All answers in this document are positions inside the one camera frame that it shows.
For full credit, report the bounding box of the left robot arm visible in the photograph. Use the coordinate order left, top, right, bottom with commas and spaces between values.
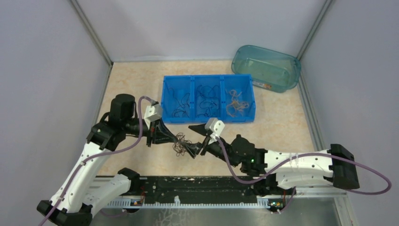
37, 94, 176, 226

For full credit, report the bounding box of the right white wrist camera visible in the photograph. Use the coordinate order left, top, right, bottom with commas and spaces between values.
205, 118, 225, 145

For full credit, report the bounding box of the dark blue thin cable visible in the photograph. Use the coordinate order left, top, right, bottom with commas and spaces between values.
195, 84, 223, 119

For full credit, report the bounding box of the teal translucent plastic tub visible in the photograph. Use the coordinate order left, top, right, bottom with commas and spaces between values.
231, 45, 302, 93

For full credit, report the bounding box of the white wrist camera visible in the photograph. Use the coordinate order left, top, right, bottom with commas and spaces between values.
205, 118, 225, 145
144, 104, 163, 127

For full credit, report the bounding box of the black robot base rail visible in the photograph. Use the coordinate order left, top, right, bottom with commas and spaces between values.
111, 175, 295, 207

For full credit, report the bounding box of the pink thin cable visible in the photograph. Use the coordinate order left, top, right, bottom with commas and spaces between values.
225, 89, 251, 119

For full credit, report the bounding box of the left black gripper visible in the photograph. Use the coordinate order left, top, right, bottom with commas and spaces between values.
123, 117, 178, 147

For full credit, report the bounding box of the dark cable bundle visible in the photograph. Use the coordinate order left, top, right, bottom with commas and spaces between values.
172, 133, 192, 158

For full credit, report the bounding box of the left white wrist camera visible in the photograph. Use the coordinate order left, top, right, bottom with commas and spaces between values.
144, 104, 163, 127

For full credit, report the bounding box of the blue divided plastic bin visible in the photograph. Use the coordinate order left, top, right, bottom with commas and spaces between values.
161, 74, 256, 124

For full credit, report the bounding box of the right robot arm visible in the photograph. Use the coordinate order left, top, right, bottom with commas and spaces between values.
188, 124, 360, 194

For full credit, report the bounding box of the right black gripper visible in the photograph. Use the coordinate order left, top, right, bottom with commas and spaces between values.
179, 122, 239, 167

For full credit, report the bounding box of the grey slotted cable duct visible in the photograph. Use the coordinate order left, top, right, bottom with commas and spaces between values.
105, 197, 285, 210

